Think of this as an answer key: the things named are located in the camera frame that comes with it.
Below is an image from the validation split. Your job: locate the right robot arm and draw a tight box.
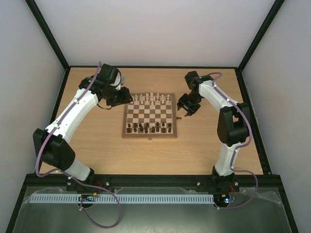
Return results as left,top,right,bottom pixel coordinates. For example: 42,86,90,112
177,71,252,191

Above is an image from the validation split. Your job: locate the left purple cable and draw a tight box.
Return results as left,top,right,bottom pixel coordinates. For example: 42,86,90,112
35,61,122,228

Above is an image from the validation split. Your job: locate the wooden chess board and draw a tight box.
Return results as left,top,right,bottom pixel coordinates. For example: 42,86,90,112
122,92,177,139

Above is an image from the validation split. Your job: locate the grey slotted cable duct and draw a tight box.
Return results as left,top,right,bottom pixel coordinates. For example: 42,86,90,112
29,194,214,204

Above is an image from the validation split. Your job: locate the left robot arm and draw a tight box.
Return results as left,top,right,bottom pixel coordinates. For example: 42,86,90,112
33,63,133,188

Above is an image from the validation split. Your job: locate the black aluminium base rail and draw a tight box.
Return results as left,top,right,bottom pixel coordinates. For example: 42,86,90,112
23,174,283,193

